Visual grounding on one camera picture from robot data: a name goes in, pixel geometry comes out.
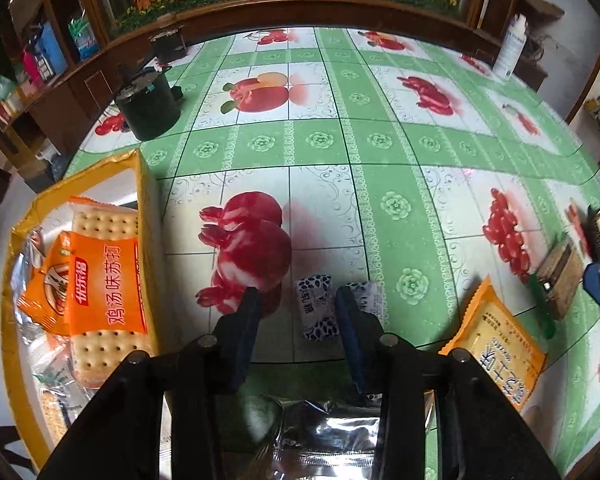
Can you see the white small snack packet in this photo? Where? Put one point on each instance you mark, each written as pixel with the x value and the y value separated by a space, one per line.
pixel 370 297

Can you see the wooden shelf cabinet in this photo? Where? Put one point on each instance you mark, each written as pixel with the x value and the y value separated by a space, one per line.
pixel 80 105

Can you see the black metal pot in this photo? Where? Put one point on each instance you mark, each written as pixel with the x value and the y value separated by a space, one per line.
pixel 147 105

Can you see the green bag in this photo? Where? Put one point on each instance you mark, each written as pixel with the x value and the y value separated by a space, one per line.
pixel 1 90

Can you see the yellow-orange biscuit packet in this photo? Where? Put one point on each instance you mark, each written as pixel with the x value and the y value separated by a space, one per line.
pixel 500 340

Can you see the wooden side cabinet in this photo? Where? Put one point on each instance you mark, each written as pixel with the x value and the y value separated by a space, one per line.
pixel 540 60

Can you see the white spray bottle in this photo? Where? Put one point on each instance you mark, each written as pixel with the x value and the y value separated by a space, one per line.
pixel 510 50

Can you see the green-blue bottle pack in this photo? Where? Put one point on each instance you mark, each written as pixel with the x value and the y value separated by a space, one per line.
pixel 84 39

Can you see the silver foil snack packet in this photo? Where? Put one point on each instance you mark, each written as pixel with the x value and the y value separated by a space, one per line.
pixel 27 340
pixel 320 440

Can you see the orange label cracker packet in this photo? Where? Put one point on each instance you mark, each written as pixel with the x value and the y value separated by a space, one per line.
pixel 105 290

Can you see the blue container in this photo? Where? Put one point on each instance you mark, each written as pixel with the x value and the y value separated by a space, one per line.
pixel 52 47

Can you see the yellow-rimmed white tray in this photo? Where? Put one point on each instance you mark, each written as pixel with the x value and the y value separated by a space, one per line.
pixel 149 260

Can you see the green-edged clear cracker packet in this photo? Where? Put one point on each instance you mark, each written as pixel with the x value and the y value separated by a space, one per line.
pixel 562 280

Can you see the dark green snack packet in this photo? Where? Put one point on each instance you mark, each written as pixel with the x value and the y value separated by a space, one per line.
pixel 55 410

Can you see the orange cartoon snack packet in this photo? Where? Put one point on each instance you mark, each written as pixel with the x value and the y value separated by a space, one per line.
pixel 45 300

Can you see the black-white patterned small packet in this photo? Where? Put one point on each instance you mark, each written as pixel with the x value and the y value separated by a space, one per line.
pixel 316 310

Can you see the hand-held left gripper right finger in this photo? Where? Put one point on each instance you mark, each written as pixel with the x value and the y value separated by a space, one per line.
pixel 352 340

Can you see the small black metal stand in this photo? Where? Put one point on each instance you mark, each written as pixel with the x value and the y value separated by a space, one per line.
pixel 167 42

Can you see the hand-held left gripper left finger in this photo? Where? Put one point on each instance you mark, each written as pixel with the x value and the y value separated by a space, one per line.
pixel 242 340

